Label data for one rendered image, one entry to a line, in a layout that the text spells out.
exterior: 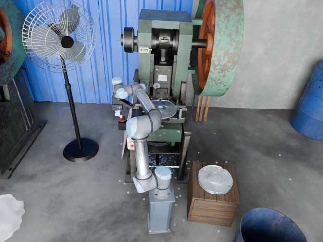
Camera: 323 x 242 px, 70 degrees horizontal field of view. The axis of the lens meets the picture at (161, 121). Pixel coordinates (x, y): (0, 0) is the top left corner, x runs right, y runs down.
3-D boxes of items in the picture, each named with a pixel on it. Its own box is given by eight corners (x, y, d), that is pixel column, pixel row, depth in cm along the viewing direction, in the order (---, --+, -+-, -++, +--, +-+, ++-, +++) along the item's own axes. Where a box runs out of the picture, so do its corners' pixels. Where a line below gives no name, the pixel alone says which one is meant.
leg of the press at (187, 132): (188, 184, 238) (203, 111, 184) (177, 184, 237) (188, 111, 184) (180, 127, 312) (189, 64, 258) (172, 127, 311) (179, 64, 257)
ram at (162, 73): (169, 99, 199) (173, 66, 182) (152, 98, 198) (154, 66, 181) (168, 89, 213) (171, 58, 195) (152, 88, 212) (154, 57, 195)
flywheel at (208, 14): (217, 23, 224) (217, 97, 218) (196, 22, 223) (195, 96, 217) (250, -31, 152) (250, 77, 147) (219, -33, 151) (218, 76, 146)
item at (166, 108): (144, 99, 216) (144, 99, 216) (176, 101, 217) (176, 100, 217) (143, 117, 193) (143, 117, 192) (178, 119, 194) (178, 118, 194)
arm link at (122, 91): (132, 89, 168) (128, 81, 176) (117, 91, 164) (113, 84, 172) (132, 98, 173) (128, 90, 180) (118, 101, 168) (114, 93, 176)
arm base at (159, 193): (172, 199, 170) (173, 190, 164) (152, 199, 169) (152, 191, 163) (169, 182, 182) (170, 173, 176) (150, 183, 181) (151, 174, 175)
